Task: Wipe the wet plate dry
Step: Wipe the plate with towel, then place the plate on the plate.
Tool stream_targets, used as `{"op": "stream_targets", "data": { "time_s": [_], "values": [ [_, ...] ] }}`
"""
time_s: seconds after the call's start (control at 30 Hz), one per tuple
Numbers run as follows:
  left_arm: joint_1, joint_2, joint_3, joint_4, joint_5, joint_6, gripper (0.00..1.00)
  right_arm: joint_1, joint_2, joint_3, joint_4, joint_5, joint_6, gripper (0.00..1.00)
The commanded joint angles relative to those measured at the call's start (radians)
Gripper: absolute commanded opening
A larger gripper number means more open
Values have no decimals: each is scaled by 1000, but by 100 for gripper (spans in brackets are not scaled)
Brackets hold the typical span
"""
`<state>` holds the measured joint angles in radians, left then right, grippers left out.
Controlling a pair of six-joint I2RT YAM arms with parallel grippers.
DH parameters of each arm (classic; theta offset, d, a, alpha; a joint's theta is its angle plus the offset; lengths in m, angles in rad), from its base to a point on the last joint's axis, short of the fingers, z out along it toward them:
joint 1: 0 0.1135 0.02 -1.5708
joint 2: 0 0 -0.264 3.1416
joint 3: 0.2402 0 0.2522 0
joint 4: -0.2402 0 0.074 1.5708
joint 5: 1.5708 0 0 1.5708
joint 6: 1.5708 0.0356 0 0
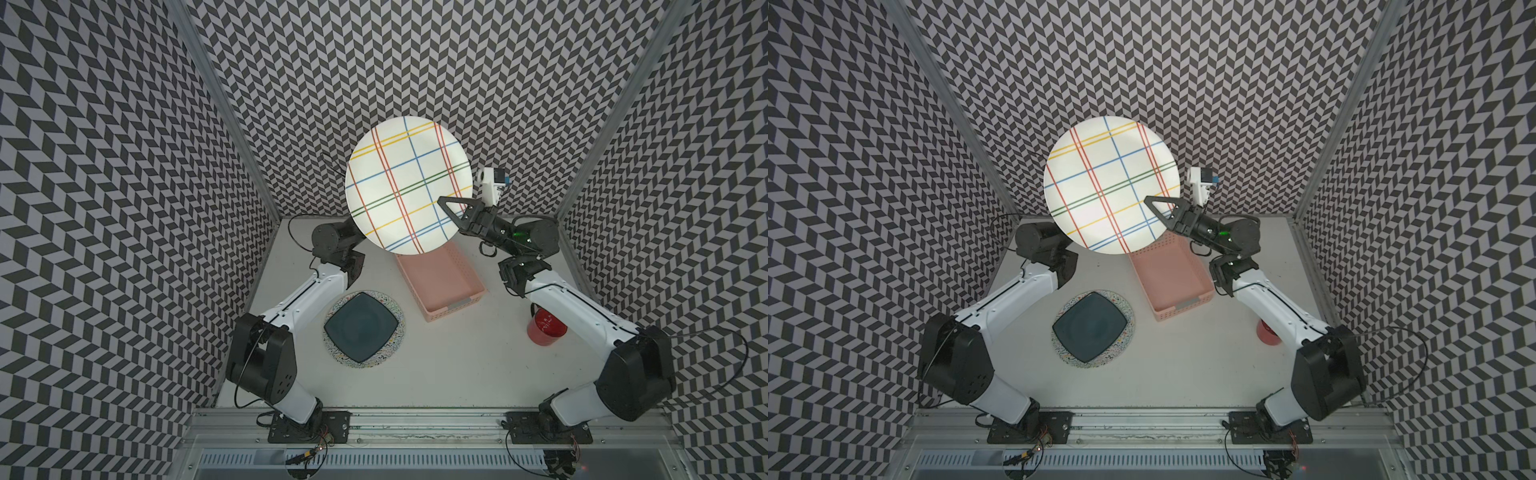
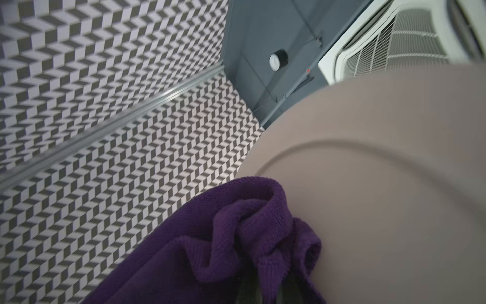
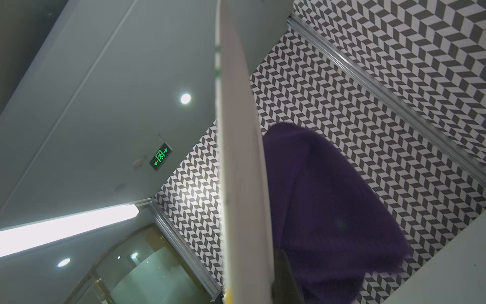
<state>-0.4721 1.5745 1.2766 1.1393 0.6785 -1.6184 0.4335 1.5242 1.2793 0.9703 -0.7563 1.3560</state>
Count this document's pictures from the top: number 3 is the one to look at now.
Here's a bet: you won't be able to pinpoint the purple cloth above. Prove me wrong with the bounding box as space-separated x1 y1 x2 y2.
263 123 409 303

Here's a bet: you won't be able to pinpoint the white plate coloured stripes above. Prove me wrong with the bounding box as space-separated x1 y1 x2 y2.
215 1 274 303

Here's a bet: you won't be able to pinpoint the green exit sign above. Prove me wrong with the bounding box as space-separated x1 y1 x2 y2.
149 143 173 172

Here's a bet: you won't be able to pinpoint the ceiling tube light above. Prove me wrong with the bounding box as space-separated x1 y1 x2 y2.
1 205 139 257

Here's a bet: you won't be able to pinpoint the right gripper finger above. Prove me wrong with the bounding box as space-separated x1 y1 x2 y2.
272 250 304 304

